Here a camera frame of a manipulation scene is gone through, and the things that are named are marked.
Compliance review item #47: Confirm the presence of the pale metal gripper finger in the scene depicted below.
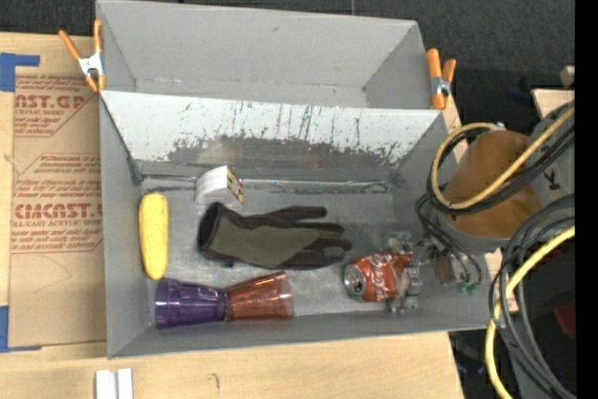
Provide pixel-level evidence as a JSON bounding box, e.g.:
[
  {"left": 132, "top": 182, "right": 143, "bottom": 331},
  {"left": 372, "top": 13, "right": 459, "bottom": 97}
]
[
  {"left": 386, "top": 233, "right": 416, "bottom": 258},
  {"left": 388, "top": 266, "right": 425, "bottom": 313}
]

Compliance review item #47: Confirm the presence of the crushed red soda can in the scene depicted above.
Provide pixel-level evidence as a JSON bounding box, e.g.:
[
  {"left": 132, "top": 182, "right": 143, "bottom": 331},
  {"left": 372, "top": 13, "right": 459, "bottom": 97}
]
[{"left": 343, "top": 249, "right": 415, "bottom": 304}]

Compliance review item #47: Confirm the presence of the dark brown and olive glove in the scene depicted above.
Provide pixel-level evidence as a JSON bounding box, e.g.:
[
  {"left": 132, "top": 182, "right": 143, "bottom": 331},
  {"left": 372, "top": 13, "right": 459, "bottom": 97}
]
[{"left": 196, "top": 201, "right": 354, "bottom": 272}]

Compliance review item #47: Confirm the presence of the red-brown plastic cup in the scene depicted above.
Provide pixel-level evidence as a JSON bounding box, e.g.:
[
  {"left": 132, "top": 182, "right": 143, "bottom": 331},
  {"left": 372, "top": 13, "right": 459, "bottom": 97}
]
[{"left": 225, "top": 271, "right": 296, "bottom": 322}]

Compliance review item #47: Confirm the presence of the white box with colourful side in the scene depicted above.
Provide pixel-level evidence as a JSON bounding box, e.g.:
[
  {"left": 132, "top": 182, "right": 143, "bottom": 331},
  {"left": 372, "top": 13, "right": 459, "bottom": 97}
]
[{"left": 193, "top": 164, "right": 246, "bottom": 207}]

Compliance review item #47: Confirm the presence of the purple plastic cup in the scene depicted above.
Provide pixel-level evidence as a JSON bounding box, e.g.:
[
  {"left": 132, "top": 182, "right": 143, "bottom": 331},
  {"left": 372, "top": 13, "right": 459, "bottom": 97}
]
[{"left": 153, "top": 278, "right": 229, "bottom": 330}]

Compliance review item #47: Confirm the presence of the grey metal bin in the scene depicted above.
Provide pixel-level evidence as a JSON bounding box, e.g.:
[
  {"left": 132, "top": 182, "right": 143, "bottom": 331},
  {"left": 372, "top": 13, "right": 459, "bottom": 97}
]
[{"left": 94, "top": 0, "right": 505, "bottom": 360}]

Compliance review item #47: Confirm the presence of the yellow toy corn cob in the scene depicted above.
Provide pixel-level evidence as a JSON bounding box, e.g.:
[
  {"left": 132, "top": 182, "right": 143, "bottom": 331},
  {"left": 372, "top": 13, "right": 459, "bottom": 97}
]
[{"left": 137, "top": 192, "right": 170, "bottom": 281}]

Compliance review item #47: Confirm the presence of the brown cardboard board red print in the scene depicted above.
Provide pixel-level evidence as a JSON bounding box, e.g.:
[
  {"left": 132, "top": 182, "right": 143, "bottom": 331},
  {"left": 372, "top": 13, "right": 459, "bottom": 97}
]
[{"left": 0, "top": 31, "right": 109, "bottom": 354}]

